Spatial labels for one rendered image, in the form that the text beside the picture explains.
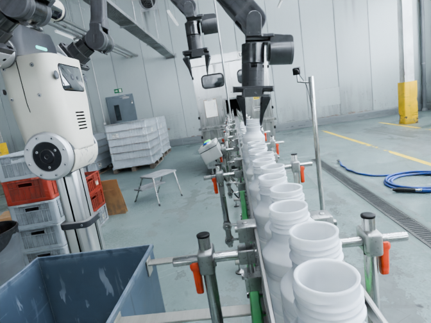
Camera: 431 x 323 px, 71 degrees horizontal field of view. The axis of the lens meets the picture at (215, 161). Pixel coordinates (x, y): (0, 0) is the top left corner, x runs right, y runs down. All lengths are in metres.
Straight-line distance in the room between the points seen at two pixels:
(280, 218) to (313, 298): 0.12
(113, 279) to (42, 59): 0.67
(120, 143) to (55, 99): 6.51
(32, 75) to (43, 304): 0.65
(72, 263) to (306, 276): 0.76
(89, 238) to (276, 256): 0.97
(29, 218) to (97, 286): 2.34
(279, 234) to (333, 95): 11.31
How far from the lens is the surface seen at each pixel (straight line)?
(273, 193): 0.35
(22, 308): 0.91
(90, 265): 0.89
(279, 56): 0.80
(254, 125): 0.79
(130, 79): 11.61
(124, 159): 7.58
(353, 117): 11.79
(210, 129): 5.50
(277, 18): 11.45
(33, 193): 3.13
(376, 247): 0.42
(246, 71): 0.79
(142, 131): 7.37
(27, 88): 1.11
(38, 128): 1.12
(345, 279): 0.21
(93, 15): 1.38
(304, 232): 0.26
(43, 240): 3.23
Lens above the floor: 1.27
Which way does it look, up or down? 11 degrees down
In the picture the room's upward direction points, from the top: 9 degrees counter-clockwise
